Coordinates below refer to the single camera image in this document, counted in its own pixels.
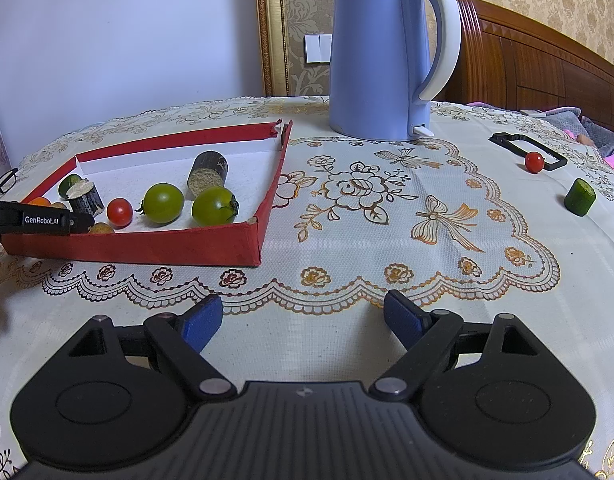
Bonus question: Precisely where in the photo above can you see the white wall switch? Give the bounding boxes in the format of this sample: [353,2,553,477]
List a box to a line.
[303,33,333,65]

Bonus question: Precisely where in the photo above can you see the wooden bed headboard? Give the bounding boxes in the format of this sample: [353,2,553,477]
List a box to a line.
[433,0,614,142]

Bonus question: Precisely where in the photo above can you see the large dark sugarcane piece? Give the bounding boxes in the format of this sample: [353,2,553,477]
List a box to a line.
[187,151,229,199]

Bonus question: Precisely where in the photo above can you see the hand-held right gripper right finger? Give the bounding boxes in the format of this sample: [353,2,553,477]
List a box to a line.
[369,288,553,403]

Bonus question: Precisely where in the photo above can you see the small dark sugarcane piece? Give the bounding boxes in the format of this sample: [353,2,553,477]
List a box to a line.
[67,179,106,217]

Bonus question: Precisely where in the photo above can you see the small green cucumber piece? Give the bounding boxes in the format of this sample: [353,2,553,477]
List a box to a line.
[58,174,84,199]

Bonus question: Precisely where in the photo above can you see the black eyeglasses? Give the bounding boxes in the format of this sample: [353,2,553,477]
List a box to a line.
[0,168,19,202]

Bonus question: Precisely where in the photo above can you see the gold wall moulding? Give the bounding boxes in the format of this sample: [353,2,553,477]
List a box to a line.
[254,0,290,99]

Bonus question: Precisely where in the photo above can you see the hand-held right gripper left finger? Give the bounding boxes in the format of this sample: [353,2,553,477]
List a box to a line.
[67,293,238,402]

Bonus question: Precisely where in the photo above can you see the green tomato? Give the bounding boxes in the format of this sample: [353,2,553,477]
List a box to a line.
[138,182,186,225]
[191,186,240,228]

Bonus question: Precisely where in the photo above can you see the blue electric kettle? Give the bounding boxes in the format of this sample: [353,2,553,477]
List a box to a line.
[328,0,462,142]

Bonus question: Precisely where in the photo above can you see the white gold floral tablecloth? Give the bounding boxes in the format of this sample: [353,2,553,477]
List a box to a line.
[0,96,614,480]

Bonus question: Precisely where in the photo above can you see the red cardboard box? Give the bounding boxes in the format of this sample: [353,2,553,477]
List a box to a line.
[1,119,294,267]

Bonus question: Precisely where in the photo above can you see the black rectangular frame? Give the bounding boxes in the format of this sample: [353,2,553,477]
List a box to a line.
[491,131,568,171]

